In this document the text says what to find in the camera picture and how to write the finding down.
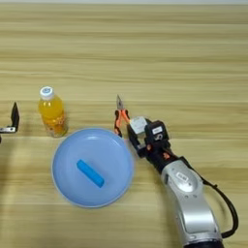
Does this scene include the small silver square block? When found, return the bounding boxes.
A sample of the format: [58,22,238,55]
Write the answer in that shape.
[129,115,149,136]

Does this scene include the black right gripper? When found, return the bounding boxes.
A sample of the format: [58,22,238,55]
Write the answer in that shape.
[126,117,182,175]

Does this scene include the orange juice bottle white cap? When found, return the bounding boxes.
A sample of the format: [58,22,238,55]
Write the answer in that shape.
[38,85,69,139]

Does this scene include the orange black handled pliers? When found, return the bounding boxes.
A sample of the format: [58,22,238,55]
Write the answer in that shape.
[113,94,132,139]

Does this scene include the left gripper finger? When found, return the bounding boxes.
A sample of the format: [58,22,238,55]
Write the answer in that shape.
[0,102,20,134]

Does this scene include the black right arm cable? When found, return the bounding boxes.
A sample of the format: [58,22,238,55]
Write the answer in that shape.
[180,156,240,240]

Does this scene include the blue rectangular bar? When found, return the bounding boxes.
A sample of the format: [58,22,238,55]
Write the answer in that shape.
[76,159,106,189]

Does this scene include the round blue plate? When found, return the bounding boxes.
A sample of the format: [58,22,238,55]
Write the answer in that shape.
[51,127,136,209]

